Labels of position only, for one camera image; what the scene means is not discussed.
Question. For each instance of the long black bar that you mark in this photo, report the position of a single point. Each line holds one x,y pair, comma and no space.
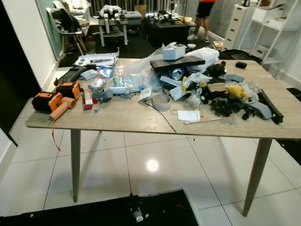
273,109

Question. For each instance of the grey plastic piece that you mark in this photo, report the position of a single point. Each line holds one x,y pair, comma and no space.
261,110

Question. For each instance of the yellow toy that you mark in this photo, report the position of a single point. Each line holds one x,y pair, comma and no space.
236,91

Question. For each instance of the small black block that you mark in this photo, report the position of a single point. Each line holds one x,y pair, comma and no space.
241,65

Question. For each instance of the thin pink stick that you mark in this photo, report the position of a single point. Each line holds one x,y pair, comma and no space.
207,120

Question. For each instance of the white shelf unit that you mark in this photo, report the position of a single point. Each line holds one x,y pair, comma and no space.
244,21

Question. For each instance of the white paper card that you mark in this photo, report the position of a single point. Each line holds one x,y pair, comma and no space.
188,116

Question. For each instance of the white plastic bag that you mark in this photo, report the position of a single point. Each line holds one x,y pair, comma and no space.
205,54

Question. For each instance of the silver drink can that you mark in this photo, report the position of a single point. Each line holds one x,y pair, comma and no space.
177,74

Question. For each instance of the dark flat board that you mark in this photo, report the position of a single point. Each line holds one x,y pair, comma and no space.
176,63

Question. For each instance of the grey tape roll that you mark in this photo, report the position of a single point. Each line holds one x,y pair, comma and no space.
162,102

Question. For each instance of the small white box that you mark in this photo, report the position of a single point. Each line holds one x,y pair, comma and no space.
173,53

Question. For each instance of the person in black shorts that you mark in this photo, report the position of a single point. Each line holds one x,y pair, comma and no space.
203,9

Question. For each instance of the black low table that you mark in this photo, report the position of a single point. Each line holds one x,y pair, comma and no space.
165,32

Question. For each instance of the wood-look dining table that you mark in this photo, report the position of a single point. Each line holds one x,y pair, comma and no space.
117,118

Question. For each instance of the small white side table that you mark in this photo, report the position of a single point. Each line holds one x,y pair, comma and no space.
113,22

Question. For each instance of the white plastic tray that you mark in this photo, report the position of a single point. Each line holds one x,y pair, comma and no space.
96,58

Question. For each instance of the small red box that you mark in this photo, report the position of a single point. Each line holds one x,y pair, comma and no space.
87,100

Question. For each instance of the orange black power tool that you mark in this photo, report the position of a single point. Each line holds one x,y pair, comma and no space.
69,89

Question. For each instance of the black desk phone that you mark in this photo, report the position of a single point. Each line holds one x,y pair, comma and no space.
69,75

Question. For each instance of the black floor mat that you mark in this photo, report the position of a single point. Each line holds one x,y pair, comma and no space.
84,212

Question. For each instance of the white chair with black jacket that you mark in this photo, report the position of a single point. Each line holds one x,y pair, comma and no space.
66,23

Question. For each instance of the orange black heat gun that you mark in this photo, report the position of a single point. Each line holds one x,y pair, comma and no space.
47,101

